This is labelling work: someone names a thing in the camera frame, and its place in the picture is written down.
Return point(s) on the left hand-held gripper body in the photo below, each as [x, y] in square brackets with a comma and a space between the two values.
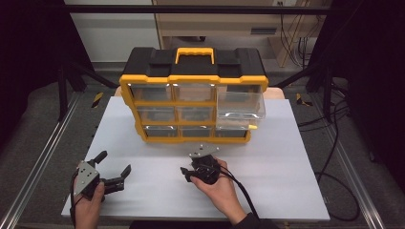
[85, 176]

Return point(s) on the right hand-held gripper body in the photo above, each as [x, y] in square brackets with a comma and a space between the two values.
[205, 165]

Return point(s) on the clear plastic drawer bin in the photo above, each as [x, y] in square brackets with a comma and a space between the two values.
[240, 105]

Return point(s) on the yellow black organizer case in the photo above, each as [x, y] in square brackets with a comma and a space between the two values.
[194, 68]

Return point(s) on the person's right hand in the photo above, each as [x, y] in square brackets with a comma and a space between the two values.
[223, 194]

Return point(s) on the person's left hand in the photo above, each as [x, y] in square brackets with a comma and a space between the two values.
[89, 211]

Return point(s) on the person's dark lap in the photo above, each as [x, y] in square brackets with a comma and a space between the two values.
[178, 225]

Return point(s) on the yellow black striped marker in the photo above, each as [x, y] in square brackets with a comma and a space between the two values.
[301, 100]
[97, 99]

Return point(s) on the grid of clear drawers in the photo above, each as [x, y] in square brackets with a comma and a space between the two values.
[156, 113]

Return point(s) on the black metal stand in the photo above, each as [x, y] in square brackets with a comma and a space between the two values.
[326, 92]
[62, 95]

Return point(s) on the black curtain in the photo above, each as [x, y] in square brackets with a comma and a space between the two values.
[28, 57]
[375, 79]

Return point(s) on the white cabinet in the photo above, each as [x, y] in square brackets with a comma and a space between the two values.
[114, 35]

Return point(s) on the light wooden desk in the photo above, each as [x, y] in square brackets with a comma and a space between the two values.
[223, 22]

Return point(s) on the aluminium floor rail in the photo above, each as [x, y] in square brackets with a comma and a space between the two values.
[38, 162]
[350, 165]

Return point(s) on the black horizontal frame bar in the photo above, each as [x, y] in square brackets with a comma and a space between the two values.
[191, 9]

